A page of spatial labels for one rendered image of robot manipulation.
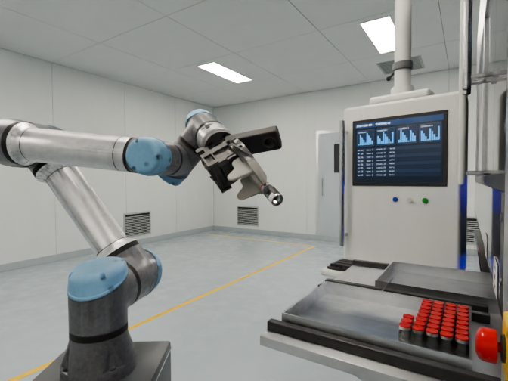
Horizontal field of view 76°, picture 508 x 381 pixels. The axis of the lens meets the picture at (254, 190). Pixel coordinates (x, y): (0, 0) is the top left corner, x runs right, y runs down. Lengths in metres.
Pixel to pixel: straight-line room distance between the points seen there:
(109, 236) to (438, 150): 1.26
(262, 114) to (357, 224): 5.84
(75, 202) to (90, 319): 0.31
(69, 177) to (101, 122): 5.22
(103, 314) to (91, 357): 0.08
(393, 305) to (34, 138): 0.91
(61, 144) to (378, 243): 1.32
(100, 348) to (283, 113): 6.54
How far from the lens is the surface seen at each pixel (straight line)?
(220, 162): 0.61
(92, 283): 0.75
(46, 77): 5.87
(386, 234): 1.61
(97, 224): 0.91
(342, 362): 0.67
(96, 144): 0.74
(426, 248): 1.58
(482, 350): 0.51
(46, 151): 0.82
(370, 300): 0.94
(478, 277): 1.24
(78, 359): 0.81
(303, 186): 6.71
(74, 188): 0.94
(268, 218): 7.14
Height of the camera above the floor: 1.20
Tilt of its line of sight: 2 degrees down
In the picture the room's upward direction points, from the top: straight up
